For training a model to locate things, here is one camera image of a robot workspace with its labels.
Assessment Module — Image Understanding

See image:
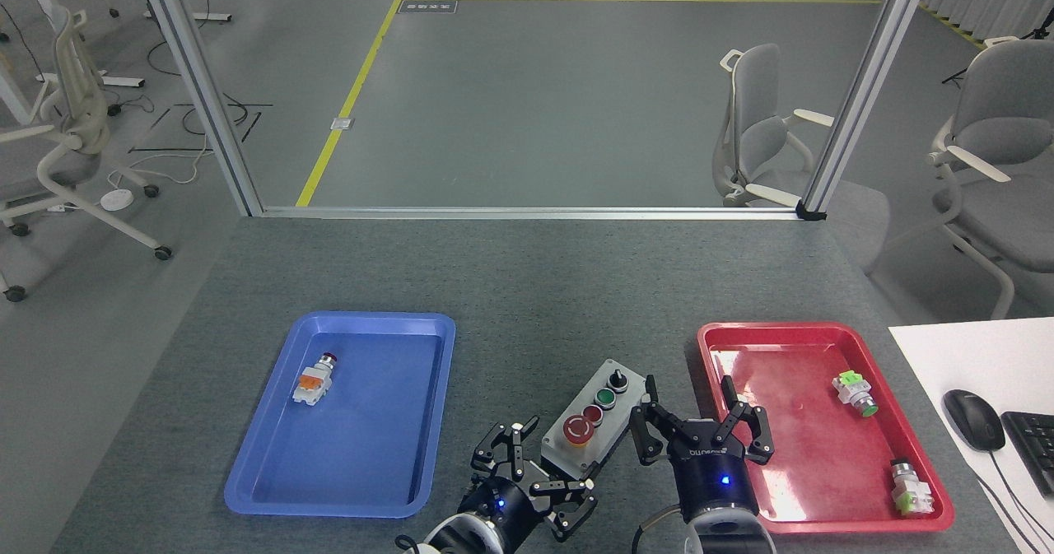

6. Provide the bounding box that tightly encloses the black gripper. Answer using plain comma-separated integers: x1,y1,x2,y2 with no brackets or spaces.
630,375,776,526
458,421,599,553

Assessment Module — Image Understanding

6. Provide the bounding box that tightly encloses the grey control box with buttons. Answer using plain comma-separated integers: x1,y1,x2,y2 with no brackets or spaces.
539,358,653,482

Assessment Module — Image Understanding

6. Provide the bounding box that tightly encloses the red plastic tray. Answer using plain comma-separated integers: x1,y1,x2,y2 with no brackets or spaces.
697,321,956,534

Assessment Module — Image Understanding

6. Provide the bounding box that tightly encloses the blue plastic tray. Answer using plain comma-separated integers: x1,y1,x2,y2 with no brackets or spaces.
224,311,457,519

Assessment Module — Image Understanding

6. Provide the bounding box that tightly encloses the black computer mouse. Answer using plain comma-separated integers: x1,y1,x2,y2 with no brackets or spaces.
943,389,1006,454

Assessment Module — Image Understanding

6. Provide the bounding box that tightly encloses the white desk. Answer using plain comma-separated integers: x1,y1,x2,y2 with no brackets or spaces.
888,317,1054,554

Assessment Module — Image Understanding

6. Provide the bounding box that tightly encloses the grey office chair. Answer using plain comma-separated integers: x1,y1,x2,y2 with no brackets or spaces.
0,7,174,304
712,43,892,277
929,37,1054,320

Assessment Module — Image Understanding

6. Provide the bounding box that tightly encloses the black keyboard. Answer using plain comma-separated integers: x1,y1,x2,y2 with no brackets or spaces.
1000,410,1054,499

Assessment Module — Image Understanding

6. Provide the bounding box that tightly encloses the black tripod stand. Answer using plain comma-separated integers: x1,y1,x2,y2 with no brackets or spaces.
941,17,1054,90

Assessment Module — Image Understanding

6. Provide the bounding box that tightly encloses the white desk foot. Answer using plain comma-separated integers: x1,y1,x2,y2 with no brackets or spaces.
144,9,232,23
37,72,146,90

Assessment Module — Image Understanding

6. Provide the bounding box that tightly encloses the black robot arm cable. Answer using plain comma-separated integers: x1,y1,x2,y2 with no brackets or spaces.
632,506,686,554

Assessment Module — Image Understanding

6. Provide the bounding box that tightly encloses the green push button switch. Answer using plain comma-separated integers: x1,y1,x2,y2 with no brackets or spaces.
831,370,879,418

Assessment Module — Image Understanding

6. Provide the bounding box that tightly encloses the silver push button switch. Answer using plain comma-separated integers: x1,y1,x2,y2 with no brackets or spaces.
889,458,935,517

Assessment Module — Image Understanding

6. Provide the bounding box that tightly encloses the red push button switch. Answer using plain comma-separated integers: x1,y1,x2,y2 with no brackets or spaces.
292,353,340,409

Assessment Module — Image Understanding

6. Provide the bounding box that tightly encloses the silver aluminium rail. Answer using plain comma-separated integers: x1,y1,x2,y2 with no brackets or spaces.
255,205,804,221

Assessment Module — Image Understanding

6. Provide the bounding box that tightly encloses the black mouse cable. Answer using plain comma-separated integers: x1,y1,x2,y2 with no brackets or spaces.
972,449,1054,554

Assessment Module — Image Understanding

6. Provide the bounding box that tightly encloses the silver aluminium post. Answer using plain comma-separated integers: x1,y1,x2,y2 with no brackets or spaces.
795,0,938,221
132,0,264,217

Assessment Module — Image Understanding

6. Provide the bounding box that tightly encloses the white floor cable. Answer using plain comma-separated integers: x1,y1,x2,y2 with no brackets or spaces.
107,144,217,194

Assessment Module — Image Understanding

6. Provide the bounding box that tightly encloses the black floor cable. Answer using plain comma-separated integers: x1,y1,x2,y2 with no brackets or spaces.
128,0,274,153

